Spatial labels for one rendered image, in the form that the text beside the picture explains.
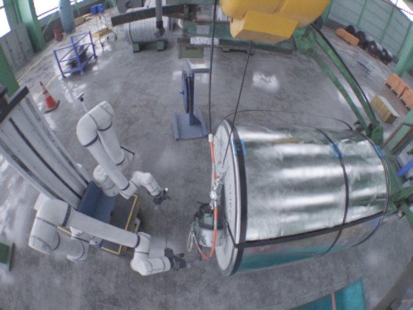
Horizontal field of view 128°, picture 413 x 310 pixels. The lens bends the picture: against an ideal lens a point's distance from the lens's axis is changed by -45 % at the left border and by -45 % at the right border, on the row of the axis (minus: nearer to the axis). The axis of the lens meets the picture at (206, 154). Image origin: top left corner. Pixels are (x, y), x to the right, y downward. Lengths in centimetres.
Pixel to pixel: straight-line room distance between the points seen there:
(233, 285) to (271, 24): 212
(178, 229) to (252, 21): 208
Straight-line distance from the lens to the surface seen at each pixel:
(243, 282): 217
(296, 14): 26
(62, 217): 94
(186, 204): 225
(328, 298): 271
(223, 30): 118
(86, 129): 111
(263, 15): 26
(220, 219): 112
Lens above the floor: 210
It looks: 53 degrees down
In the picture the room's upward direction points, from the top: 6 degrees clockwise
